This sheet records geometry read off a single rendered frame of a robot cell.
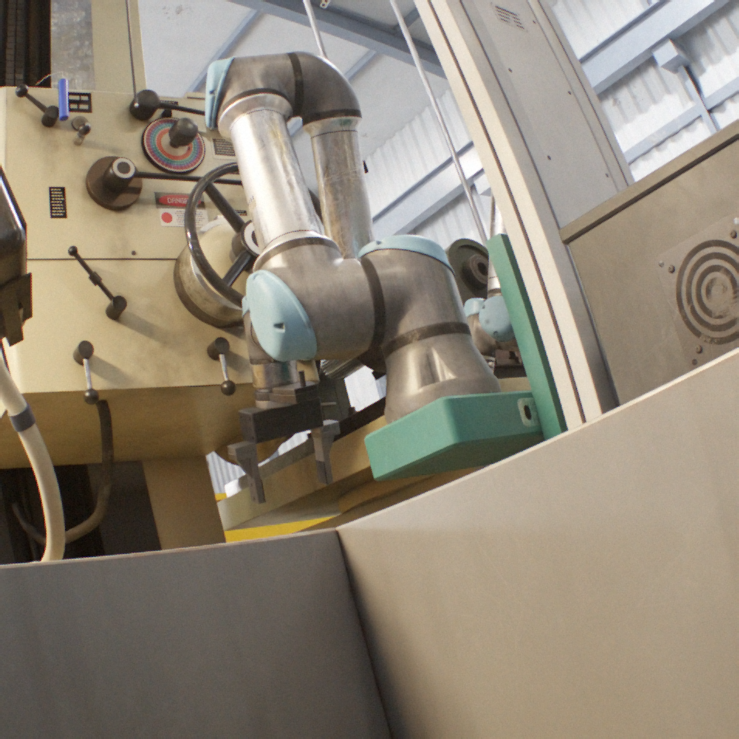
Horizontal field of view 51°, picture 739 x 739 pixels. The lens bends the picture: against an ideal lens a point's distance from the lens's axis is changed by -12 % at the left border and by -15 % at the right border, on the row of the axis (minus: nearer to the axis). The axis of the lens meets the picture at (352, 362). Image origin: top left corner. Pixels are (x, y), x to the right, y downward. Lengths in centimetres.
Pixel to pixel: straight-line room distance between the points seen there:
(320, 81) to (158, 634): 103
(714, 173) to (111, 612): 68
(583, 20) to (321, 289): 1010
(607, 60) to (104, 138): 844
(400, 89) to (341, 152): 1104
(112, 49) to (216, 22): 785
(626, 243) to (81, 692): 70
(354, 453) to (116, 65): 173
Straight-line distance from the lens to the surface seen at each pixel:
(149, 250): 196
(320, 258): 109
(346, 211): 133
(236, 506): 279
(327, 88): 134
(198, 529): 252
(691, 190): 87
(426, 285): 110
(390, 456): 108
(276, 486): 256
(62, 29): 324
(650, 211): 89
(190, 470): 256
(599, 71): 1012
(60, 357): 178
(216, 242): 190
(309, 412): 145
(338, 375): 253
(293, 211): 115
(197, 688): 45
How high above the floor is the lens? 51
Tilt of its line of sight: 16 degrees up
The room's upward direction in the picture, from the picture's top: 14 degrees counter-clockwise
